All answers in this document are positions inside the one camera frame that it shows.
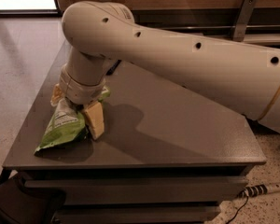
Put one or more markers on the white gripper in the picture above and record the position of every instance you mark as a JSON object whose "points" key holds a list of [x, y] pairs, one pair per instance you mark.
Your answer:
{"points": [[81, 91]]}

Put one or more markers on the green rice chip bag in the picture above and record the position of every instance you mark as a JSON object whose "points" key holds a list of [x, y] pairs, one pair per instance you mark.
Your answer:
{"points": [[67, 124]]}

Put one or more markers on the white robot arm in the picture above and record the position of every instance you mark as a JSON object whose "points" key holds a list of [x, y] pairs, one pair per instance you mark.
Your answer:
{"points": [[240, 76]]}

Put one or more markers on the dark blue snack bar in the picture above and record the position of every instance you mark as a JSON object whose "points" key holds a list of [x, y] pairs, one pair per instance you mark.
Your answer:
{"points": [[113, 68]]}

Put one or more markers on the grey table with drawers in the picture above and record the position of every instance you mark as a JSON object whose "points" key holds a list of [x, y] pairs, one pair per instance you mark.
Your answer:
{"points": [[167, 156]]}

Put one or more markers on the black chair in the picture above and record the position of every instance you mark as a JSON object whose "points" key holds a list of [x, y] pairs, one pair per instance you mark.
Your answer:
{"points": [[20, 205]]}

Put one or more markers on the white power strip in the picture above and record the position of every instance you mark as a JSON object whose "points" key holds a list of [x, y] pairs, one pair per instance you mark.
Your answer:
{"points": [[257, 190]]}

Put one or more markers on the right metal bracket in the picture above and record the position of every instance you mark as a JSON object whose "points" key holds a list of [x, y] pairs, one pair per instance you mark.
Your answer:
{"points": [[242, 20]]}

